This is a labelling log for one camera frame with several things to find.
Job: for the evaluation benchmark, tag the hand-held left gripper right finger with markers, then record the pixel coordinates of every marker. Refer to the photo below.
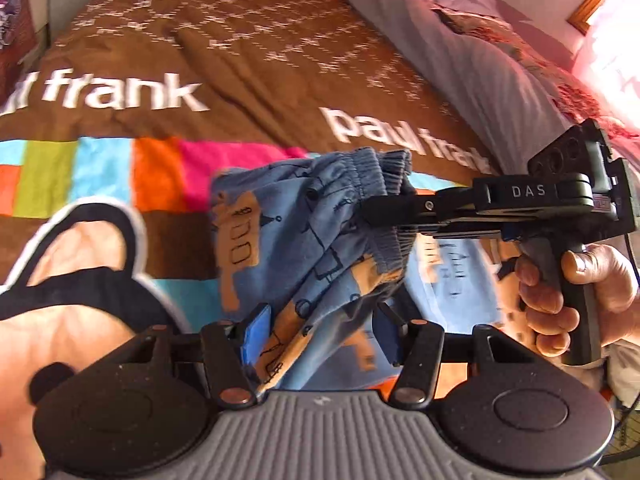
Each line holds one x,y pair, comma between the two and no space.
387,335

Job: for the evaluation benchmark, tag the brown colourful printed blanket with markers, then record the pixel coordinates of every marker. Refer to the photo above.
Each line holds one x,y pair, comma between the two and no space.
200,85

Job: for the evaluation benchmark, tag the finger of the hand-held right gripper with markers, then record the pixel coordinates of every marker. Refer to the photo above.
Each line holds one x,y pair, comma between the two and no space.
425,205
460,232

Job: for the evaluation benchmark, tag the wooden frame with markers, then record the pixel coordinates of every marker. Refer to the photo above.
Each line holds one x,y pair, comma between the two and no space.
592,2

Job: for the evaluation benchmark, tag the blue printed pants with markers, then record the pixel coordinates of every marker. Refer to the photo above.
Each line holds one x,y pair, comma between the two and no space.
320,260

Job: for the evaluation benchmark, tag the pink floral cloth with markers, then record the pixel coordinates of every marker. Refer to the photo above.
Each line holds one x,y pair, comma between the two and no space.
575,95

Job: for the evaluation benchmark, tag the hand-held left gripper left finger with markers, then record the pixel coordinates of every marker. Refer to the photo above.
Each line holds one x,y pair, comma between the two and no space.
255,332

